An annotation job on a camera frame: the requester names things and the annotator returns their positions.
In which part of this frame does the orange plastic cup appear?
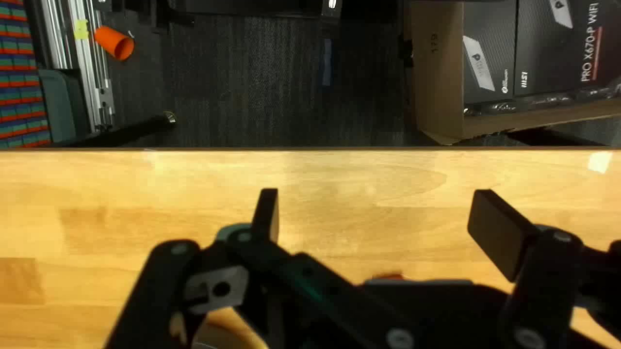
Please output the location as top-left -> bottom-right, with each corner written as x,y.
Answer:
91,25 -> 138,63

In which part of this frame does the black box with white label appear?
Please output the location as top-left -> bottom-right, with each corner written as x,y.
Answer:
460,0 -> 520,106

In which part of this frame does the brown cardboard box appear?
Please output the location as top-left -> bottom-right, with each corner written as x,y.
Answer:
405,0 -> 621,145

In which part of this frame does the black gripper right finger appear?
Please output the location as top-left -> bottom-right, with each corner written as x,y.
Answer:
466,187 -> 621,349

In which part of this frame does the black box with red print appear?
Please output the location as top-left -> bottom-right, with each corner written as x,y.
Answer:
512,0 -> 621,100

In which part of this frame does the grey plastic bin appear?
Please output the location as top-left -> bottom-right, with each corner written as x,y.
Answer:
37,67 -> 89,145

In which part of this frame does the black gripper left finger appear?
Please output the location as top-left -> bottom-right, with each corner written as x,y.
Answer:
105,186 -> 390,349

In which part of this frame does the aluminium frame rail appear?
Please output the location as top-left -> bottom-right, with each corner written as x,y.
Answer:
37,0 -> 120,133

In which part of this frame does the black rod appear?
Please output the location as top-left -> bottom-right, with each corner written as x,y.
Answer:
60,108 -> 178,147

